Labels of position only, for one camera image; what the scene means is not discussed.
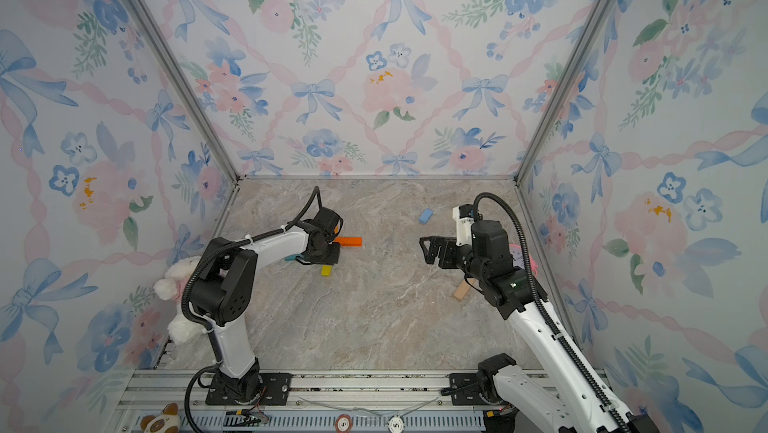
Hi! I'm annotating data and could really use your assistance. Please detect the red-orange long block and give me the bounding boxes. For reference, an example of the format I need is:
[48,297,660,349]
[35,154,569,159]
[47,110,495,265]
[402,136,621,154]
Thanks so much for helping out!
[334,237,363,247]

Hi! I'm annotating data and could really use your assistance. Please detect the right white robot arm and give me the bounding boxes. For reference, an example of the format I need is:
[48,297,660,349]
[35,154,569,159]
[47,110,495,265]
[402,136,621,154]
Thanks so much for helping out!
[419,192,658,432]

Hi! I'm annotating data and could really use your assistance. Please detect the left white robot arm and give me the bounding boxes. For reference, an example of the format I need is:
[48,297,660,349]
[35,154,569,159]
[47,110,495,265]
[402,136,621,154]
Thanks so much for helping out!
[181,187,343,405]

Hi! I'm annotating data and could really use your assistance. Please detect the light blue short block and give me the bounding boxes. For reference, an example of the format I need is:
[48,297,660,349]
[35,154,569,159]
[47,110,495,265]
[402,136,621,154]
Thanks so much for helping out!
[418,208,433,224]

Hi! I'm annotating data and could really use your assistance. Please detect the beige long block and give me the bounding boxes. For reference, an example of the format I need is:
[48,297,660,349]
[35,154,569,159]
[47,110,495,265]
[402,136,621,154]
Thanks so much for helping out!
[453,279,476,302]

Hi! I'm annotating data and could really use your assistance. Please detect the pink alarm clock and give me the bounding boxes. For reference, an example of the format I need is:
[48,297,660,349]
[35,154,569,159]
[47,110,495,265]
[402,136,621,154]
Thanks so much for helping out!
[509,243,538,277]

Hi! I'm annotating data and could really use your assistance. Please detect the white plush toy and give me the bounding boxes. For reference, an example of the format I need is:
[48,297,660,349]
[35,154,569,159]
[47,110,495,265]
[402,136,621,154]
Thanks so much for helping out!
[154,256,206,344]

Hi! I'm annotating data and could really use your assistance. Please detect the small plush animal toy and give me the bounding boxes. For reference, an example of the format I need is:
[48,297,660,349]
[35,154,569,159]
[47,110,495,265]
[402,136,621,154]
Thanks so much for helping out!
[139,403,181,433]

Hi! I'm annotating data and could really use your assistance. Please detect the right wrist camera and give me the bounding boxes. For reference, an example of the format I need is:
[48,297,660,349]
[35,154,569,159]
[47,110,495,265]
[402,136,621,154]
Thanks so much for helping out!
[452,204,474,246]

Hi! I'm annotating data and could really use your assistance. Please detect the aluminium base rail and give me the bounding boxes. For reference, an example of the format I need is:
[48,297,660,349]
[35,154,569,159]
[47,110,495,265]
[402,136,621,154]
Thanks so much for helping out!
[107,368,631,433]

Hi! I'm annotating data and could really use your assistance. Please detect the aluminium corner post right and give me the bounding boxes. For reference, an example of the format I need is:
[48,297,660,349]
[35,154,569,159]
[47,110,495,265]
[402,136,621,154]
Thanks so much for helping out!
[514,0,617,187]

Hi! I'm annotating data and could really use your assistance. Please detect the aluminium corner post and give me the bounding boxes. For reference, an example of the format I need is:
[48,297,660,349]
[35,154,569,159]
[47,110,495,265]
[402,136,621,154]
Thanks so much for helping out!
[514,0,617,187]
[123,0,240,184]

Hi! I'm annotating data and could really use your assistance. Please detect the aluminium corner post left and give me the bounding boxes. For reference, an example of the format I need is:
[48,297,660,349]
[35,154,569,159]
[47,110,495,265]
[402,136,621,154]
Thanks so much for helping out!
[123,0,240,184]

